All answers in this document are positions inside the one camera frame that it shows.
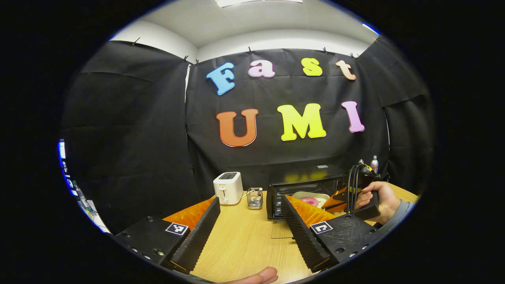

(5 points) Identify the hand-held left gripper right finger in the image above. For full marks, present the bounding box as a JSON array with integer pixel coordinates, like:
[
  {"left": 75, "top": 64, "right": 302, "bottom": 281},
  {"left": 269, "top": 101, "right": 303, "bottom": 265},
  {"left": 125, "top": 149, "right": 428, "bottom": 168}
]
[{"left": 280, "top": 194, "right": 389, "bottom": 273}]

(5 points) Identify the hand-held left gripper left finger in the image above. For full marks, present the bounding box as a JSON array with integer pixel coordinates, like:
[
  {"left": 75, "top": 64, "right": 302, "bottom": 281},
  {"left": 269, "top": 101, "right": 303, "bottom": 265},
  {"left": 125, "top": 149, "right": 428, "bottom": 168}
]
[{"left": 112, "top": 196, "right": 221, "bottom": 275}]

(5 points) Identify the plate with pink food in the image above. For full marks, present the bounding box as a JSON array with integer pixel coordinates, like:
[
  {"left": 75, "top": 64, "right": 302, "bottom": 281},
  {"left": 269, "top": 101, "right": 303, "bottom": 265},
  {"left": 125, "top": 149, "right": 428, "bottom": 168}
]
[{"left": 291, "top": 191, "right": 330, "bottom": 208}]

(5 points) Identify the black electric oven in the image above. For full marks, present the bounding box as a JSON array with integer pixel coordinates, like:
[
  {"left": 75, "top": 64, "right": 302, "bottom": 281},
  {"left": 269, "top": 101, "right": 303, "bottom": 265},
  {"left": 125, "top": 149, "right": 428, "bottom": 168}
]
[{"left": 266, "top": 164, "right": 389, "bottom": 239}]

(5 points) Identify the white toaster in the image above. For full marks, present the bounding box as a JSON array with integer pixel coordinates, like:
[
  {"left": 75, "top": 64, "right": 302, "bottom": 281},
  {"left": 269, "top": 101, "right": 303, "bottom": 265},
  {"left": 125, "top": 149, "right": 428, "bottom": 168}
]
[{"left": 213, "top": 172, "right": 244, "bottom": 205}]

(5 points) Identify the black backdrop cloth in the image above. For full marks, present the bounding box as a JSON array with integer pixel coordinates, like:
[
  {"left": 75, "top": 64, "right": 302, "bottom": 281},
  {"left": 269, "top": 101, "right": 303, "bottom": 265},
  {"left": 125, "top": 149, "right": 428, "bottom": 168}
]
[{"left": 61, "top": 37, "right": 434, "bottom": 233}]

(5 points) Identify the large ceiling light panel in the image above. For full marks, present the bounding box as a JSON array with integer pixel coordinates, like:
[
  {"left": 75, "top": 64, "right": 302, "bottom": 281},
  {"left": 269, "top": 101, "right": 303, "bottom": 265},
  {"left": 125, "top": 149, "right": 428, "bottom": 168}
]
[{"left": 215, "top": 0, "right": 303, "bottom": 8}]

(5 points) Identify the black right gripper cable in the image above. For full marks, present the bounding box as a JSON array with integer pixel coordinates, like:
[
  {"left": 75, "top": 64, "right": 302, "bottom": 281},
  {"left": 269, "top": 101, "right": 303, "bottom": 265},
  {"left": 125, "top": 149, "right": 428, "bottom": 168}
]
[{"left": 346, "top": 164, "right": 365, "bottom": 215}]

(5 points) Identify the metal wire utensil holder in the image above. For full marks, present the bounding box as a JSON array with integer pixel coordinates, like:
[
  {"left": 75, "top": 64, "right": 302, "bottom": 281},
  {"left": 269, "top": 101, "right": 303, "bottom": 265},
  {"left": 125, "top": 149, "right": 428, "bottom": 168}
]
[{"left": 247, "top": 187, "right": 264, "bottom": 210}]

